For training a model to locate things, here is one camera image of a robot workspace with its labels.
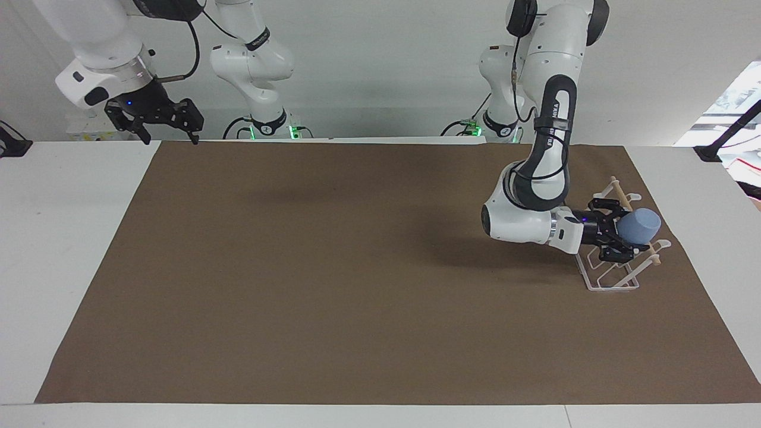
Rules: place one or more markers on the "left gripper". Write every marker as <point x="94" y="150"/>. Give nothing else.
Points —
<point x="590" y="226"/>

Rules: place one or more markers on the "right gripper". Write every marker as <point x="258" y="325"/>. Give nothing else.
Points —
<point x="141" y="98"/>

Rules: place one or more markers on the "light blue cup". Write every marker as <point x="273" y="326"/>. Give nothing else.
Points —
<point x="641" y="226"/>

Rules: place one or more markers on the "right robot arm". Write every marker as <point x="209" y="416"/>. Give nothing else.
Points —
<point x="101" y="35"/>

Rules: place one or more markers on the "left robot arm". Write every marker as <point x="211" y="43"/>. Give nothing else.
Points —
<point x="553" y="53"/>

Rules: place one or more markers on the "black stand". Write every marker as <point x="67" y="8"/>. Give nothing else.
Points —
<point x="13" y="145"/>
<point x="722" y="141"/>

